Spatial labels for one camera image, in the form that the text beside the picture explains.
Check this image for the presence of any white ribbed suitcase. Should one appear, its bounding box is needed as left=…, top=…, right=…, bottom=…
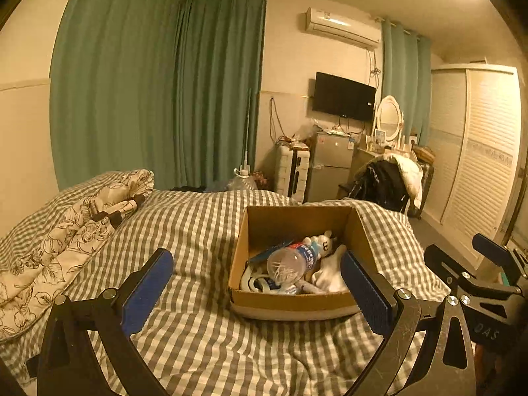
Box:
left=275, top=144, right=311, bottom=199

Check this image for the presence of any white mop pole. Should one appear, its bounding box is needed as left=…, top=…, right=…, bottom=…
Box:
left=242, top=87, right=252, bottom=175

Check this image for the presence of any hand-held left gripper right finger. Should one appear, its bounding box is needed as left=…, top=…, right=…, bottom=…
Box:
left=340, top=249, right=479, bottom=396

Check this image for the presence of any white louvred wardrobe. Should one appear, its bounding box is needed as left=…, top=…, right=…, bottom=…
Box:
left=420, top=63, right=523, bottom=270

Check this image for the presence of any grey checkered duvet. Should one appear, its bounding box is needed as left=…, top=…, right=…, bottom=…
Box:
left=0, top=169, right=453, bottom=396

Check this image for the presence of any floral quilt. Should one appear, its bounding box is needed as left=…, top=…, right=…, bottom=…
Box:
left=0, top=169, right=156, bottom=342

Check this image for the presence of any pale face mask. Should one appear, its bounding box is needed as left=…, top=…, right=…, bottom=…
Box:
left=240, top=265, right=285, bottom=295

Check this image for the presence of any brown cardboard box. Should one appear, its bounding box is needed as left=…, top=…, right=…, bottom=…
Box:
left=228, top=204, right=387, bottom=322

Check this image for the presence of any wooden dressing table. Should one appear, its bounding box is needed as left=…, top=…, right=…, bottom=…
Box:
left=356, top=131, right=418, bottom=166

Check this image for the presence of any white plush toy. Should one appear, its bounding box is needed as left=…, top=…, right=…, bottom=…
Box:
left=303, top=229, right=337, bottom=257
left=311, top=244, right=351, bottom=294

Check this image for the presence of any hanging wall cable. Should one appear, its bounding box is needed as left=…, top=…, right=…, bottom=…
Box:
left=268, top=96, right=288, bottom=142

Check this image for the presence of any black jacket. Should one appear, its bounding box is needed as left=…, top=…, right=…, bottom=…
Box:
left=347, top=158, right=410, bottom=216

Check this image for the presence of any black wall television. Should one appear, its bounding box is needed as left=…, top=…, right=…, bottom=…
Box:
left=312, top=71, right=377, bottom=123

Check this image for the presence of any brown bag on suitcase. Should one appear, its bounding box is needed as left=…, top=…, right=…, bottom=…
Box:
left=412, top=145, right=436, bottom=164

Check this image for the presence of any wide green curtain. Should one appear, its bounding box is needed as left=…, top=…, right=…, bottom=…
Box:
left=49, top=0, right=187, bottom=191

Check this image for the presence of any white padded jacket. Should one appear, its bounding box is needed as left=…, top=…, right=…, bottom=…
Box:
left=385, top=154, right=424, bottom=212

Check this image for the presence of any white air conditioner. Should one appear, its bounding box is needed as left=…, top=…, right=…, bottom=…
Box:
left=305, top=7, right=381, bottom=48

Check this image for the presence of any narrow green curtain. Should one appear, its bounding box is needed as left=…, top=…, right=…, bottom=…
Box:
left=177, top=0, right=267, bottom=193

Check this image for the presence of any white oval mirror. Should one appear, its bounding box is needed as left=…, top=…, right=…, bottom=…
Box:
left=374, top=95, right=403, bottom=142

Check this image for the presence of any light green window curtain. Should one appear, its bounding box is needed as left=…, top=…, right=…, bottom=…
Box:
left=380, top=18, right=432, bottom=148

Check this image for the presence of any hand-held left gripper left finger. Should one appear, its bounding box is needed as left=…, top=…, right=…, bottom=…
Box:
left=37, top=248, right=175, bottom=396

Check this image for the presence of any clear water jug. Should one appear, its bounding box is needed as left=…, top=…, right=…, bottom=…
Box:
left=224, top=165, right=259, bottom=193

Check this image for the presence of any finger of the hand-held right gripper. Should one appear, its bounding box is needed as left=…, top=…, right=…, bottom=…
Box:
left=424, top=244, right=519, bottom=298
left=472, top=233, right=528, bottom=285

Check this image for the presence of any clear plastic bottle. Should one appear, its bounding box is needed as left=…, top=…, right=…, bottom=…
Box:
left=267, top=242, right=321, bottom=285

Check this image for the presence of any silver small fridge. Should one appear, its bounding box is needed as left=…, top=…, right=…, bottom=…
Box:
left=307, top=131, right=356, bottom=204

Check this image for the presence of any clutter on fridge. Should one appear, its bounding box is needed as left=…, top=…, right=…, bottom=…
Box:
left=294, top=119, right=356, bottom=138

